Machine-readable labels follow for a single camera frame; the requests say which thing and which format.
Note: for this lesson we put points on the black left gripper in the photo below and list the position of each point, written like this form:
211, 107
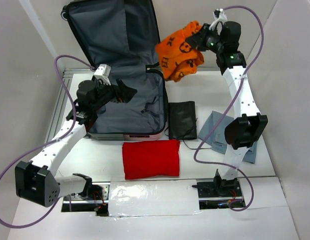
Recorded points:
124, 95

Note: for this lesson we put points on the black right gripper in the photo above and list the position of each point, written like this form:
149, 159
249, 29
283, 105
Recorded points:
203, 38

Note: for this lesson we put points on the orange patterned towel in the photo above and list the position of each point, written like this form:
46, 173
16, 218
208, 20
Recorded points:
176, 57

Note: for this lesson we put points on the black garment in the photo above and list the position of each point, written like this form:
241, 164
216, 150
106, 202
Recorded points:
182, 121

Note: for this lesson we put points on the red cloth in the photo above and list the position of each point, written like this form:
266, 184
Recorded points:
148, 159

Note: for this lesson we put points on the light blue denim jeans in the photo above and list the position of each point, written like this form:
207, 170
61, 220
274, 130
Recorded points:
217, 139

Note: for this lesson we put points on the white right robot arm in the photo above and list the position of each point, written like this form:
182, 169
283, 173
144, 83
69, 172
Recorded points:
248, 123

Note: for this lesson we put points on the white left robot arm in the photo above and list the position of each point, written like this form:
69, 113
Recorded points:
36, 179

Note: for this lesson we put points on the open grey-lined suitcase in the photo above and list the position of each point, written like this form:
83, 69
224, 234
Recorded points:
123, 34

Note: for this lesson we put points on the white taped cover sheet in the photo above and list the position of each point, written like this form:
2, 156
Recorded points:
153, 198

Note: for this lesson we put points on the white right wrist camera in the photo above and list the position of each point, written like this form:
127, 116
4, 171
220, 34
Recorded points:
219, 17

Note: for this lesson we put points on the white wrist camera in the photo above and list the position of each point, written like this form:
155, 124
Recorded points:
102, 74
219, 17

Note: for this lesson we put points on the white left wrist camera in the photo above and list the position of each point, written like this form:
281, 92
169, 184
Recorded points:
102, 74

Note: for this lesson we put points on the aluminium frame rail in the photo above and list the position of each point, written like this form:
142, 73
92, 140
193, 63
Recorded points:
71, 78

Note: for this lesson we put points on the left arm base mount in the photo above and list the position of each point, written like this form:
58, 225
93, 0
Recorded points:
96, 201

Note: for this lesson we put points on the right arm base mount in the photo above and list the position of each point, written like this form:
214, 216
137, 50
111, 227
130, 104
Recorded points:
213, 194

